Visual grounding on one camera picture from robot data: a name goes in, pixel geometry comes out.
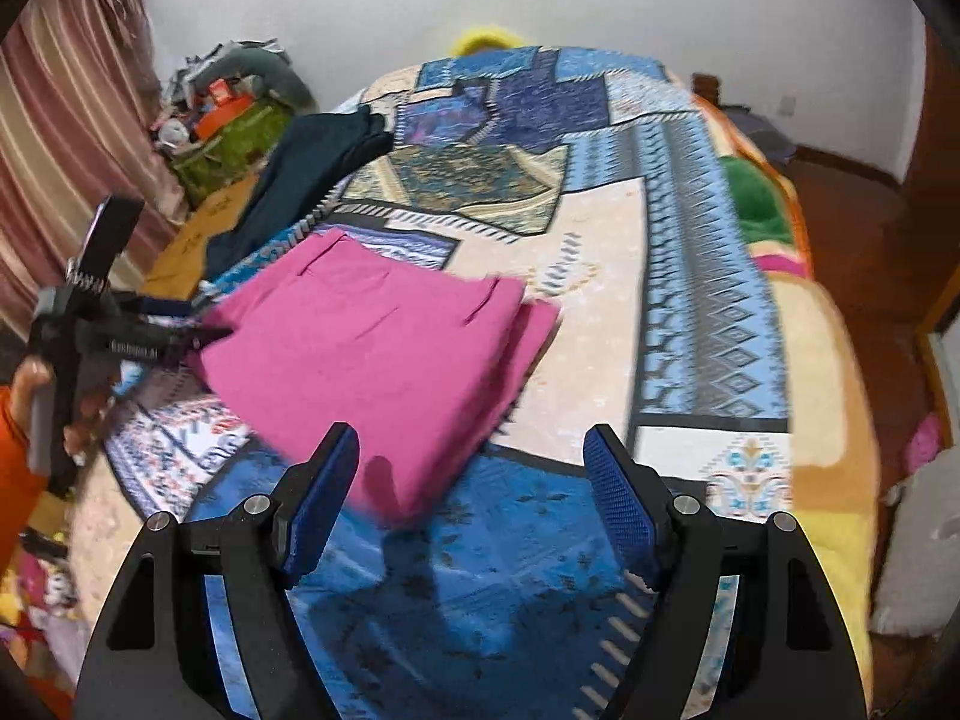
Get grey neck pillow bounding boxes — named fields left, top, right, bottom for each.
left=190, top=46, right=316, bottom=110

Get wooden lap desk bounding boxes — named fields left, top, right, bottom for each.
left=140, top=174, right=257, bottom=299

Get dark teal folded garment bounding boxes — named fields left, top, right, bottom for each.
left=203, top=104, right=394, bottom=281

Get pink pants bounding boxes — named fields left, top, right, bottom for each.
left=192, top=231, right=558, bottom=525

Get striped pink curtain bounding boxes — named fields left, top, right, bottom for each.
left=2, top=0, right=187, bottom=337

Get yellow foam tube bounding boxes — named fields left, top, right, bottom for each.
left=451, top=25, right=527, bottom=57

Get person left hand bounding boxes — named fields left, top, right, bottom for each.
left=10, top=354, right=114, bottom=458

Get green fabric storage box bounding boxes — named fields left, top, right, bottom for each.
left=169, top=99, right=295, bottom=210

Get white wall socket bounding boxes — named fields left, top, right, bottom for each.
left=778, top=94, right=797, bottom=117

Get yellow fleece blanket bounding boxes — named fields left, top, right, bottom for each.
left=695, top=98, right=878, bottom=697

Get blue patchwork bedspread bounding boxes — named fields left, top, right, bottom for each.
left=106, top=47, right=793, bottom=718

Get orange box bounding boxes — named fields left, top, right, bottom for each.
left=195, top=94, right=256, bottom=142

